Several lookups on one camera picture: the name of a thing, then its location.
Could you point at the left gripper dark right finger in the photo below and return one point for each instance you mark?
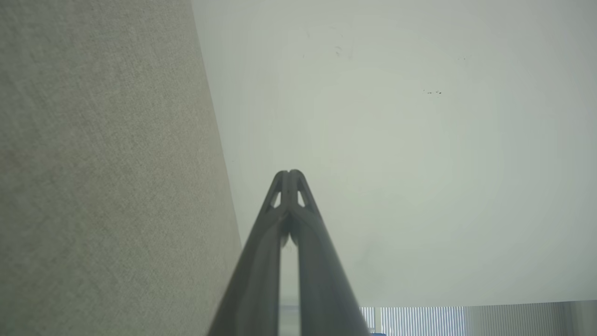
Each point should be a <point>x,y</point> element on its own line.
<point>322,280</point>

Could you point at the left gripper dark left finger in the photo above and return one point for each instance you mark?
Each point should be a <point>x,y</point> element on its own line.
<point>256,280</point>

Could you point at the white vertical window blinds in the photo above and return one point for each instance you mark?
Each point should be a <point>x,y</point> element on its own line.
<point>443,321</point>

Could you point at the grey fabric sofa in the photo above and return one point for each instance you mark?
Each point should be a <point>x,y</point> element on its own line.
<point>102,163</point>

